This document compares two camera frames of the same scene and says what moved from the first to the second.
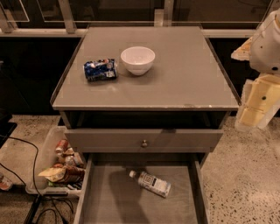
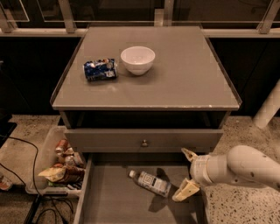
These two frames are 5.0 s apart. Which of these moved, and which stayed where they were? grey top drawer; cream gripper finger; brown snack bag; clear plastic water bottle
Moved: cream gripper finger
Stayed: clear plastic water bottle; brown snack bag; grey top drawer
